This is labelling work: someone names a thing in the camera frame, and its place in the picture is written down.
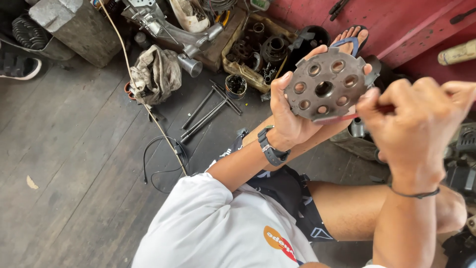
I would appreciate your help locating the person's right hand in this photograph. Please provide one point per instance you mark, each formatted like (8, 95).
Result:
(416, 126)

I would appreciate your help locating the person's left hand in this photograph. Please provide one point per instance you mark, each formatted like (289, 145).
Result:
(288, 123)

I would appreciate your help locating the person's right fingers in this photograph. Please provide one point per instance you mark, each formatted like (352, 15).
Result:
(394, 96)

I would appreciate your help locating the red scraper tool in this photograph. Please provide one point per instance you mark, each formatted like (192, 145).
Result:
(336, 118)

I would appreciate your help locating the perforated round metal clutch plate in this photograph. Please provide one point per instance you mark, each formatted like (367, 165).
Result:
(327, 87)

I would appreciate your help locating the short silver metal tube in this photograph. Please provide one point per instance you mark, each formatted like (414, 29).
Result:
(357, 127)

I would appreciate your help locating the grey metal tray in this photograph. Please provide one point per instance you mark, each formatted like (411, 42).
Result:
(353, 147)

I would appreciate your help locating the blue and black flip-flop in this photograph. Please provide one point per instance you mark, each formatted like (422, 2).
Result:
(351, 44)

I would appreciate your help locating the person's left foot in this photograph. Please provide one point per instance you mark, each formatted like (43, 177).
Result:
(349, 36)

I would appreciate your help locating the heap of black engine parts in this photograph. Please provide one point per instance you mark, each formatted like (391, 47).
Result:
(463, 163)

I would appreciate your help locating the black round bowl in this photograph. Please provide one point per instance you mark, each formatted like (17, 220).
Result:
(316, 35)

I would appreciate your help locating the black bar tool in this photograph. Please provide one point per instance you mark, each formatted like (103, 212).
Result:
(463, 15)

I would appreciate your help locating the person's right leg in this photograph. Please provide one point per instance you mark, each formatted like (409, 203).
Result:
(357, 208)

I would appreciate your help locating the black wristwatch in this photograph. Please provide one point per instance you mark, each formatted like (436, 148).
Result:
(273, 150)

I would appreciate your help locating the tan tray of engine parts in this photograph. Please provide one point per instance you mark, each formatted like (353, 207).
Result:
(256, 52)

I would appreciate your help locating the black patterned shorts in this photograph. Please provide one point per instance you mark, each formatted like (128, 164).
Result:
(286, 193)

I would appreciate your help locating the small greasy tin can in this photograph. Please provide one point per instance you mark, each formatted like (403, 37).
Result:
(235, 86)

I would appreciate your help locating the green and white device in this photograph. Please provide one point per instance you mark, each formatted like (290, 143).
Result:
(259, 3)

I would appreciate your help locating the long thin metal rod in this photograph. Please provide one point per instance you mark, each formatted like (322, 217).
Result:
(202, 125)
(224, 101)
(197, 110)
(227, 96)
(203, 118)

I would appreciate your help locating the dark wooden block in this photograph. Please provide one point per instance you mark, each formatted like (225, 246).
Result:
(223, 44)

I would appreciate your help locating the cut white plastic jug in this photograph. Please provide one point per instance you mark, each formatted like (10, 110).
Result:
(187, 16)

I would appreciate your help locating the white t-shirt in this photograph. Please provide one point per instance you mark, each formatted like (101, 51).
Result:
(208, 227)

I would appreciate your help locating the dirty beige rag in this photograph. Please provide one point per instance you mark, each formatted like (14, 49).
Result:
(154, 74)

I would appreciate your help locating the silver engine crankcase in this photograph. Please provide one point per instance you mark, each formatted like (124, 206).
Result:
(163, 26)

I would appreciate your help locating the small dark metal cylinder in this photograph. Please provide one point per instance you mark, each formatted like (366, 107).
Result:
(142, 40)

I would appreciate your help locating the grey concrete block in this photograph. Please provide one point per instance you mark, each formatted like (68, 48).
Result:
(78, 29)

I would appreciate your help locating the grey metal bin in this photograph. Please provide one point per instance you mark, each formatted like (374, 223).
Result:
(55, 52)

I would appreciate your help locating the black finned engine cylinder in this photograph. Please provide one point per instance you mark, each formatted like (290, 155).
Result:
(29, 32)

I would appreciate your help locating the small beige paper scrap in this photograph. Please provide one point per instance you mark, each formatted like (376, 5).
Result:
(31, 182)

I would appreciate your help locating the black sneaker with white sole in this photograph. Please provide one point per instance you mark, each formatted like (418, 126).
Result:
(18, 67)

